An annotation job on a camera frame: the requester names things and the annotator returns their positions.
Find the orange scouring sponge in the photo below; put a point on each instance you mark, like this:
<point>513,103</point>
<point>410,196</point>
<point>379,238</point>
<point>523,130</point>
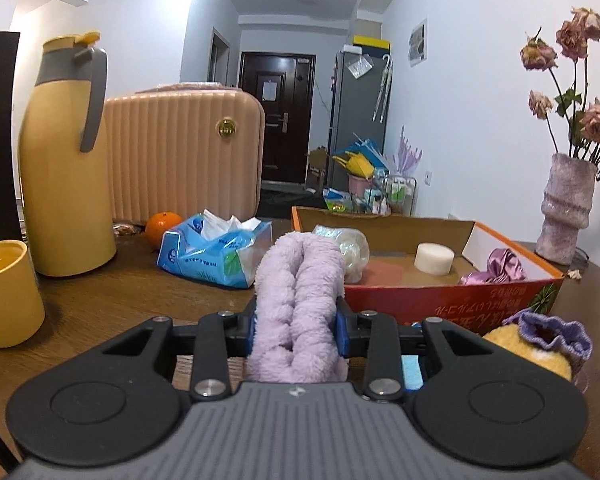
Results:
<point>383,272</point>

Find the yellow plush toy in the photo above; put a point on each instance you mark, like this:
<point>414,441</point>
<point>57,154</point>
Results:
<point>508,337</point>

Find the lilac fluffy scrunchie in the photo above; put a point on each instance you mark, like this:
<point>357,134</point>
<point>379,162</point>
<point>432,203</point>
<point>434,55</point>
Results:
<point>298,283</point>

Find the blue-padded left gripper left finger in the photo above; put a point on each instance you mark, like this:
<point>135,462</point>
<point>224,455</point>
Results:
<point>219,337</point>

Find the white round sponge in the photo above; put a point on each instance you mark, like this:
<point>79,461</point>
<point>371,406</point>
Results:
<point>434,259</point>

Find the dark entrance door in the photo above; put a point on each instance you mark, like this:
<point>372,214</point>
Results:
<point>283,85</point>

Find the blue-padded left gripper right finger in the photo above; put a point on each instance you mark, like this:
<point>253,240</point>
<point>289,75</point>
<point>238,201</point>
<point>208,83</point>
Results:
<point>374,337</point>

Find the blue tissue pack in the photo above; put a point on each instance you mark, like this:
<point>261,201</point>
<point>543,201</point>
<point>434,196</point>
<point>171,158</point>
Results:
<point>207,248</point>

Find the white wall panel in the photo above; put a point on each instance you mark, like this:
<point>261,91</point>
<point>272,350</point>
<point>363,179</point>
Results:
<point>417,52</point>

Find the pink satin scrunchie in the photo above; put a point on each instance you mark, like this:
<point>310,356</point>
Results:
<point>503,266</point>

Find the dried pink roses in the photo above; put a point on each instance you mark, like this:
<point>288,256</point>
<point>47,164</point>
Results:
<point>567,61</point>

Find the yellow thermos jug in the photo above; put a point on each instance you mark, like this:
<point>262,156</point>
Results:
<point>63,164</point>

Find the white mesh bath puff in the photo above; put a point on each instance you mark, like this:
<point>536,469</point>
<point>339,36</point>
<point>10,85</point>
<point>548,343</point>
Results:
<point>354,249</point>

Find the wire storage rack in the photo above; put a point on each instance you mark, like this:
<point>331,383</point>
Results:
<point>392,195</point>

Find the light blue plush toy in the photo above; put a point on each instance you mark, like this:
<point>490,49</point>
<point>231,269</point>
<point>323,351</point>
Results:
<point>412,374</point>

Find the purple knitted pouch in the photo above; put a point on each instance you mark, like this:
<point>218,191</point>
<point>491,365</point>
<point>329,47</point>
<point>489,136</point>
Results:
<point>553,334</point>

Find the orange fruit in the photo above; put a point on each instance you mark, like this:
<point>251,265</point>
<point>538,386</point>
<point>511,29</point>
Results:
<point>158,224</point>

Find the pink ribbed suitcase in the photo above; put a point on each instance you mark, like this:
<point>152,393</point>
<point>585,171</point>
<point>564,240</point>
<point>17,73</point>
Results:
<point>184,151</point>

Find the yellow mug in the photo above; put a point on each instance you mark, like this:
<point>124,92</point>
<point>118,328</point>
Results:
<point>22,310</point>

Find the grey refrigerator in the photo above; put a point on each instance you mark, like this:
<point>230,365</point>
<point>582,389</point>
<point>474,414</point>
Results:
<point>359,100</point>

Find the red cardboard box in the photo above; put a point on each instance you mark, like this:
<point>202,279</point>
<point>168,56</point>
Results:
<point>479,308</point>

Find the pink textured vase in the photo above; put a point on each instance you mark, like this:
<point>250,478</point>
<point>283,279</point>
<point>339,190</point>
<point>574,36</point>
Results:
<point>566,206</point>

